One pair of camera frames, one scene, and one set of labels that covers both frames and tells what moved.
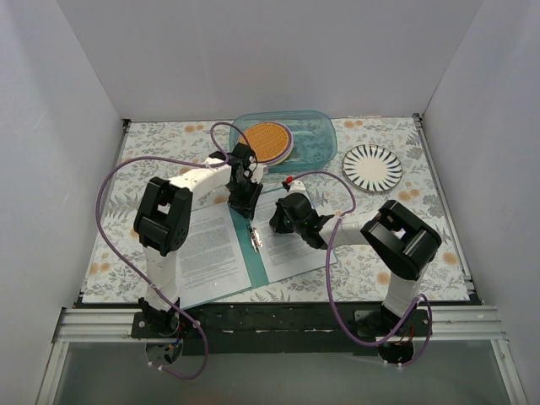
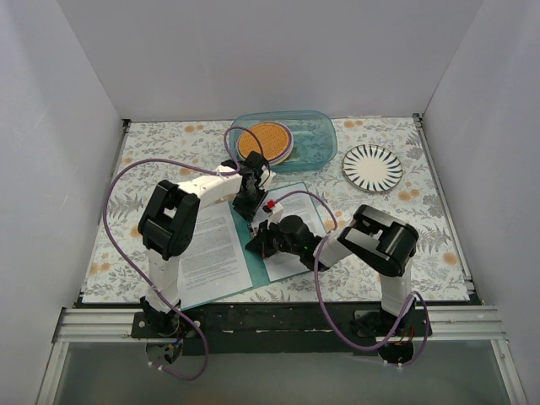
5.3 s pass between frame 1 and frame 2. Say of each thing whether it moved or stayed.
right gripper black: moved
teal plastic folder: stayed
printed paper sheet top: stayed
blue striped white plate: stayed
